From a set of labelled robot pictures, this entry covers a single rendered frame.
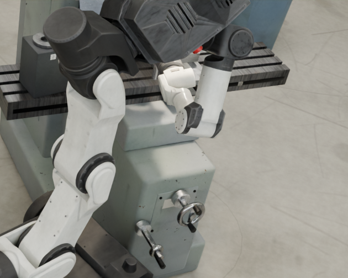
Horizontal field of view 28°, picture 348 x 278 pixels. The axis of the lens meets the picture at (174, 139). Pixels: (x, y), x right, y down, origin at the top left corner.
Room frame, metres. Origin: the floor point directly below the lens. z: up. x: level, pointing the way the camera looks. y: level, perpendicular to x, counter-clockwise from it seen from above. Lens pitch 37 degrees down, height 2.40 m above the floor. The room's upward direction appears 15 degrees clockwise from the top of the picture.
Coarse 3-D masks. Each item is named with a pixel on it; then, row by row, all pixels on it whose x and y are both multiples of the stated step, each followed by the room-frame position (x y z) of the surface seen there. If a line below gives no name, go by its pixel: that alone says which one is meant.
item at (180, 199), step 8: (176, 192) 1.99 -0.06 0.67; (184, 192) 1.99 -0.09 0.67; (176, 200) 1.96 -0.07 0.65; (184, 200) 1.97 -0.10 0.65; (184, 208) 1.89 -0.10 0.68; (192, 208) 1.91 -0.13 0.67; (200, 208) 1.93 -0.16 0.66; (184, 216) 1.90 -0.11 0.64; (192, 216) 1.90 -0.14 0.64; (200, 216) 1.94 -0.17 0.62; (184, 224) 1.90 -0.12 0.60; (192, 224) 1.90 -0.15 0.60; (192, 232) 1.88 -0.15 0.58
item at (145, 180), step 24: (168, 144) 2.17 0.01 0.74; (192, 144) 2.21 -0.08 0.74; (120, 168) 2.07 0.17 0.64; (144, 168) 1.99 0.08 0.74; (168, 168) 2.03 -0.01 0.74; (192, 168) 2.06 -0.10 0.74; (120, 192) 2.04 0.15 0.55; (144, 192) 1.93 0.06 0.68; (168, 192) 1.99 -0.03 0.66; (192, 192) 2.05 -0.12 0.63; (96, 216) 2.16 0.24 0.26; (120, 216) 2.01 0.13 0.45; (144, 216) 1.94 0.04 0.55; (168, 216) 2.00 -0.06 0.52; (120, 240) 1.98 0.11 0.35; (144, 240) 1.96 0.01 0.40; (168, 240) 2.03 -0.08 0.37; (192, 240) 2.10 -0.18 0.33; (144, 264) 1.97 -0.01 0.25; (168, 264) 2.05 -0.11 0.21
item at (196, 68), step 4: (152, 64) 2.37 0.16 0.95; (184, 64) 2.34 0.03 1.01; (188, 64) 2.35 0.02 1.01; (192, 64) 2.36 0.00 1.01; (196, 64) 2.37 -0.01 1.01; (184, 68) 2.31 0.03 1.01; (192, 68) 2.33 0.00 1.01; (196, 68) 2.33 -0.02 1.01; (200, 68) 2.34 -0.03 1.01; (196, 72) 2.30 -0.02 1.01; (200, 72) 2.31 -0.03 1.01; (196, 76) 2.28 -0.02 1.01; (196, 80) 2.25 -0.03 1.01; (188, 88) 2.23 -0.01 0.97; (192, 88) 2.25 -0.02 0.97; (192, 92) 2.25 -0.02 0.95
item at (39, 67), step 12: (24, 36) 2.06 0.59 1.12; (36, 36) 2.06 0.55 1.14; (24, 48) 2.04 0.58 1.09; (36, 48) 2.00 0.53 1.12; (48, 48) 2.02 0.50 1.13; (24, 60) 2.03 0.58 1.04; (36, 60) 1.97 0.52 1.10; (48, 60) 2.00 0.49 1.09; (24, 72) 2.03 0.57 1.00; (36, 72) 1.97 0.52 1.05; (48, 72) 2.00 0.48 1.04; (60, 72) 2.04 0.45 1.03; (24, 84) 2.02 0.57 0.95; (36, 84) 1.97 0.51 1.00; (48, 84) 2.01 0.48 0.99; (60, 84) 2.04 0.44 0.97; (36, 96) 1.98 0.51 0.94
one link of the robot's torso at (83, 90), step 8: (104, 56) 1.56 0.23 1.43; (104, 64) 1.55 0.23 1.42; (112, 64) 1.57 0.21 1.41; (64, 72) 1.54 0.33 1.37; (88, 72) 1.51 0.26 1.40; (96, 72) 1.52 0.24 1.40; (72, 80) 1.52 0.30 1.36; (80, 80) 1.51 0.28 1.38; (88, 80) 1.51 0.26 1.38; (80, 88) 1.53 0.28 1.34; (88, 88) 1.51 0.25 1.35; (88, 96) 1.54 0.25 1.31
